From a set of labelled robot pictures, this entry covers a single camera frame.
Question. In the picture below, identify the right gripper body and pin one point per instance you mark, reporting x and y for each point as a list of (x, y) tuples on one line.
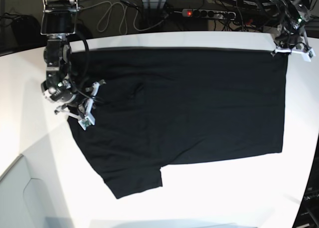
[(61, 92)]

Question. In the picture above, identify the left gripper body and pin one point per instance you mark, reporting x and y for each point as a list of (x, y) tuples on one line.
[(290, 38)]

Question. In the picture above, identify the black T-shirt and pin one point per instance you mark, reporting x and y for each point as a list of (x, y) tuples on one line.
[(180, 106)]

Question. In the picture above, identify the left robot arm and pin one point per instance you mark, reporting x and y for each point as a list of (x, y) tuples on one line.
[(293, 13)]

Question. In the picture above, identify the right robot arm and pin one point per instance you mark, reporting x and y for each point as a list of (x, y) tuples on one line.
[(58, 23)]

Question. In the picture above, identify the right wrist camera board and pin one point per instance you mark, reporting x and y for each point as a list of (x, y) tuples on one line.
[(86, 121)]

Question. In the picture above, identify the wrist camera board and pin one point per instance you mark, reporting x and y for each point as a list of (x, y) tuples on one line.
[(308, 55), (86, 121)]

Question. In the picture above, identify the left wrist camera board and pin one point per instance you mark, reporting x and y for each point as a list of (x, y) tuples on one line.
[(308, 55)]

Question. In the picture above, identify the black power strip red switch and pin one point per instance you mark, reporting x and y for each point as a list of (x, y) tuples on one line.
[(208, 14)]

